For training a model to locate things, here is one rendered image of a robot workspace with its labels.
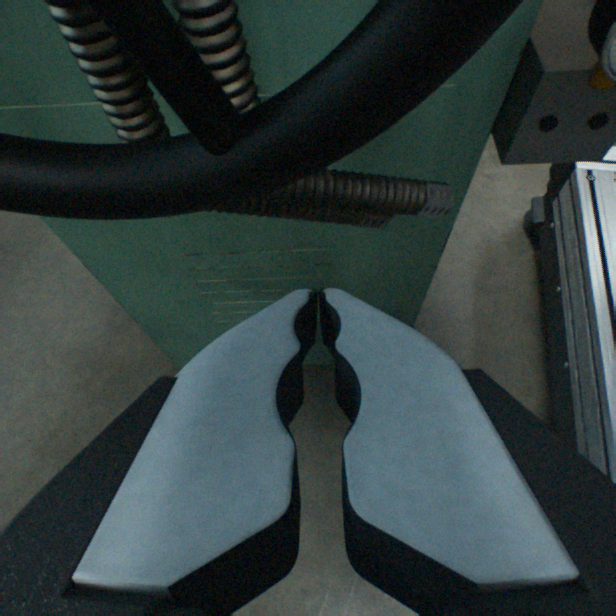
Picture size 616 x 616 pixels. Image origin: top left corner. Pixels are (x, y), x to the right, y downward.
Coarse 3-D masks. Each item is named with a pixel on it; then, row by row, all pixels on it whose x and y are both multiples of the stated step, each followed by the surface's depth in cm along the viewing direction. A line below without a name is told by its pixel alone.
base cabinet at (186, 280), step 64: (0, 0) 26; (256, 0) 27; (320, 0) 27; (0, 64) 30; (64, 64) 30; (256, 64) 30; (512, 64) 30; (0, 128) 35; (64, 128) 35; (448, 128) 35; (128, 256) 50; (192, 256) 50; (256, 256) 50; (320, 256) 51; (384, 256) 51; (192, 320) 66
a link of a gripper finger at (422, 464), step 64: (320, 320) 12; (384, 320) 10; (384, 384) 8; (448, 384) 8; (384, 448) 7; (448, 448) 7; (384, 512) 6; (448, 512) 6; (512, 512) 6; (384, 576) 6; (448, 576) 5; (512, 576) 5; (576, 576) 5
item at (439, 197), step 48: (48, 0) 15; (192, 0) 15; (96, 48) 17; (240, 48) 17; (96, 96) 19; (144, 96) 19; (240, 96) 19; (288, 192) 24; (336, 192) 25; (384, 192) 27; (432, 192) 29
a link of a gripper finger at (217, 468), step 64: (256, 320) 10; (192, 384) 8; (256, 384) 8; (192, 448) 7; (256, 448) 7; (128, 512) 6; (192, 512) 6; (256, 512) 6; (128, 576) 5; (192, 576) 5; (256, 576) 6
